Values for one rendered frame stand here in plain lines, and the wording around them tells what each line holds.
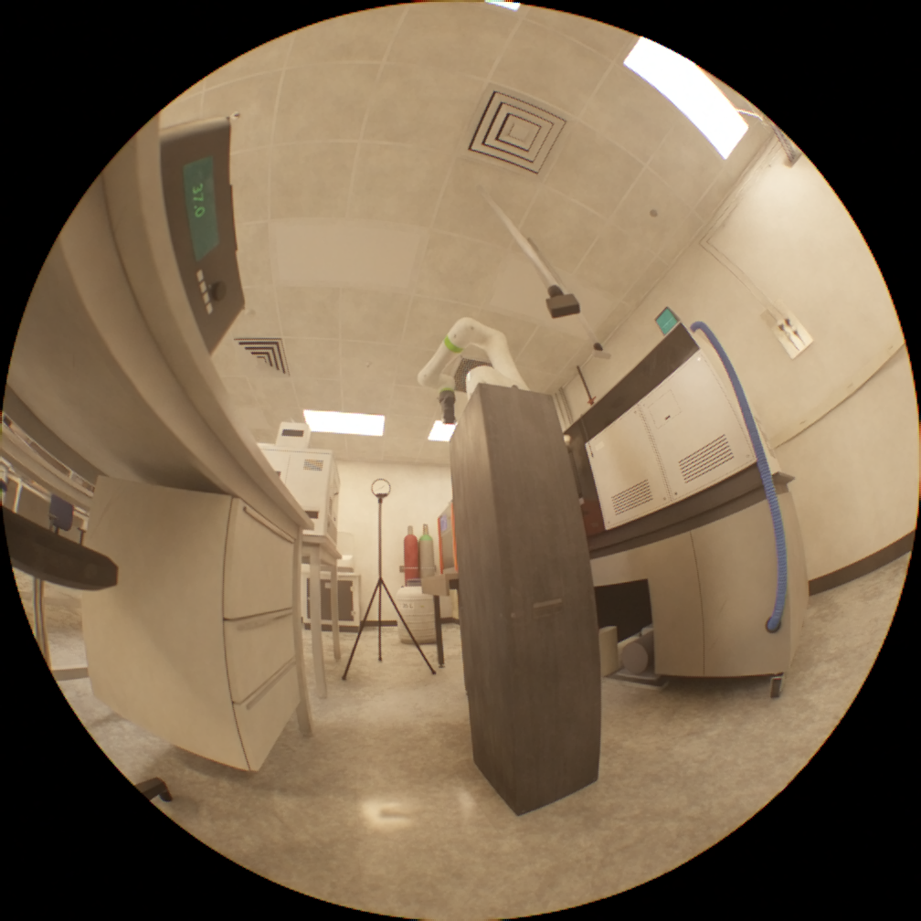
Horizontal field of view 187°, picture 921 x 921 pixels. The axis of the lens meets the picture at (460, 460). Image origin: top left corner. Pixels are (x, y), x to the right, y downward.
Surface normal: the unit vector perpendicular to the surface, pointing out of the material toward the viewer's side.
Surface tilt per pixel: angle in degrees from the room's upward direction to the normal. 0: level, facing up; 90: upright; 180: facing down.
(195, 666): 90
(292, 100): 180
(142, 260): 180
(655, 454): 90
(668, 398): 90
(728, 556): 90
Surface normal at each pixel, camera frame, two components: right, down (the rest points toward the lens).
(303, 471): 0.30, -0.43
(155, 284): 0.07, 0.90
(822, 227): -0.95, -0.07
